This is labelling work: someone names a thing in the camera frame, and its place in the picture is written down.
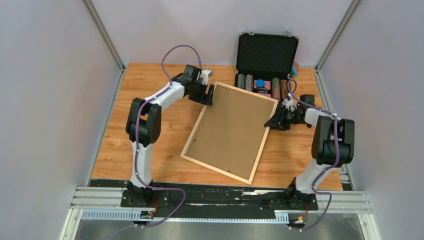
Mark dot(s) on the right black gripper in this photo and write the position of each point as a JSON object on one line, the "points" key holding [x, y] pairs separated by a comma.
{"points": [[277, 121]]}

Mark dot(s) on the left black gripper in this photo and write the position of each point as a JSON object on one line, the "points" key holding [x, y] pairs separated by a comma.
{"points": [[205, 99]]}

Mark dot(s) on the light wooden picture frame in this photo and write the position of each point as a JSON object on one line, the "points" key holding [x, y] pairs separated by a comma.
{"points": [[187, 149]]}

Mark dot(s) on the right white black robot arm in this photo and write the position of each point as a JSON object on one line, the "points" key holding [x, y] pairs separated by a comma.
{"points": [[332, 146]]}

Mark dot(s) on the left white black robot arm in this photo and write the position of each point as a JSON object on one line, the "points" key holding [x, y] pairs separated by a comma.
{"points": [[144, 124]]}

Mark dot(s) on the red playing card deck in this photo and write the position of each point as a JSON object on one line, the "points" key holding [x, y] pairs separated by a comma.
{"points": [[265, 91]]}

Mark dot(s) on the green chip stack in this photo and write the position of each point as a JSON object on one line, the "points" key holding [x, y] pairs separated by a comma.
{"points": [[275, 86]]}

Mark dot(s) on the blue orange chip stack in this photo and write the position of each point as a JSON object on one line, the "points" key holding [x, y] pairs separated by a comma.
{"points": [[284, 92]]}

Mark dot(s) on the blue dealer button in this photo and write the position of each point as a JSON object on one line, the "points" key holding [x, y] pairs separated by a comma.
{"points": [[260, 83]]}

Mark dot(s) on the grey purple chip stack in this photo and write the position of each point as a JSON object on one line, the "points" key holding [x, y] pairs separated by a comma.
{"points": [[245, 82]]}

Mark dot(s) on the colourful objects behind case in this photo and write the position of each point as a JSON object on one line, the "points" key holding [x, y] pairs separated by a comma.
{"points": [[294, 70]]}

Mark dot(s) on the black poker chip case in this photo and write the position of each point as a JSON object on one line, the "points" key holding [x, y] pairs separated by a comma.
{"points": [[265, 56]]}

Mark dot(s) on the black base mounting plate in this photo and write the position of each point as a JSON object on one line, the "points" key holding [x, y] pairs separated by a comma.
{"points": [[216, 201]]}

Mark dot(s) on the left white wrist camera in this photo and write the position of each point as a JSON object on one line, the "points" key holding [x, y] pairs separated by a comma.
{"points": [[205, 75]]}

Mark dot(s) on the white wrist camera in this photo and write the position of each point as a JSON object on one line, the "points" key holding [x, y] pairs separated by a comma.
{"points": [[205, 75], [290, 103]]}

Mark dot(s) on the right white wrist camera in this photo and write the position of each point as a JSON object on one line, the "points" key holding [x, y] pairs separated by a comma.
{"points": [[290, 103]]}

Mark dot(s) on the aluminium front rail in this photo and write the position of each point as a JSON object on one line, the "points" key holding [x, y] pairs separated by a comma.
{"points": [[116, 198]]}

